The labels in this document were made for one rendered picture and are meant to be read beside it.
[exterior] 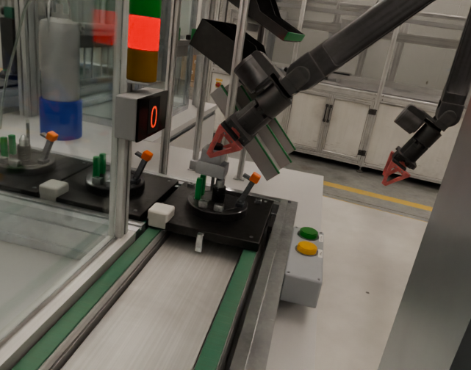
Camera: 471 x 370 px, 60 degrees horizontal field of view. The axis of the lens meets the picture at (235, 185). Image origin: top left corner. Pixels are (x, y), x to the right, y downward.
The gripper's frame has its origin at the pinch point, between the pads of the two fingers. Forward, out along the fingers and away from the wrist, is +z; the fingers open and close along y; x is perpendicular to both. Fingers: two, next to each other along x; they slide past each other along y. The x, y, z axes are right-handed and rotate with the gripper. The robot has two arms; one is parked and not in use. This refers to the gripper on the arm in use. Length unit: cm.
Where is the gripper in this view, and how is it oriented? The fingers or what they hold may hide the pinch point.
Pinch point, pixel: (214, 150)
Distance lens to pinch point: 90.7
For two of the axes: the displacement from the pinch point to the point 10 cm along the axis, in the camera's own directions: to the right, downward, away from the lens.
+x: 6.4, 7.6, 1.1
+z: -7.3, 5.7, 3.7
